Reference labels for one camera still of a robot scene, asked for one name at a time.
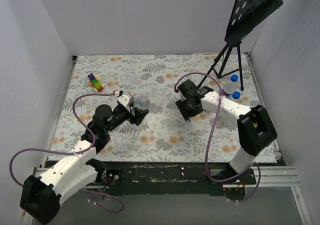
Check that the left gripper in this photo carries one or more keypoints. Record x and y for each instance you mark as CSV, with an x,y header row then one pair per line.
x,y
136,115

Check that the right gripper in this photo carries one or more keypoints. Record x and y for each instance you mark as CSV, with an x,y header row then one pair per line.
x,y
186,105

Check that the clear bottle silver label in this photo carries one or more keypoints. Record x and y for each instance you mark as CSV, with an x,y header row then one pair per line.
x,y
142,102

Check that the Pepsi plastic bottle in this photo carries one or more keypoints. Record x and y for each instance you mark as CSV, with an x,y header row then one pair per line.
x,y
229,87

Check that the blue label bottle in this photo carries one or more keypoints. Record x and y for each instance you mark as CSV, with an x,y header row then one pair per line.
x,y
230,98

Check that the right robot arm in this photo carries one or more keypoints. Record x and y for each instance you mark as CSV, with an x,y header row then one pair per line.
x,y
255,128

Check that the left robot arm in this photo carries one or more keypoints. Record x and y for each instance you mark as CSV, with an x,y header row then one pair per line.
x,y
43,195

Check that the floral table cloth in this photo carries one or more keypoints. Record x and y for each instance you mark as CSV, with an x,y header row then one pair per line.
x,y
163,136

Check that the multicolour toy brick stack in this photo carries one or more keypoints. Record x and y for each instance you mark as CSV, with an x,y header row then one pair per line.
x,y
95,83

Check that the black base beam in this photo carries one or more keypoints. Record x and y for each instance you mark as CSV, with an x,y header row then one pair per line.
x,y
160,178

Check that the black music stand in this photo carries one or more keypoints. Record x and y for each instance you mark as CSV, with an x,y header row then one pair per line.
x,y
245,16

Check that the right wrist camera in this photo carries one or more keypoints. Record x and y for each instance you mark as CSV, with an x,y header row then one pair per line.
x,y
188,90

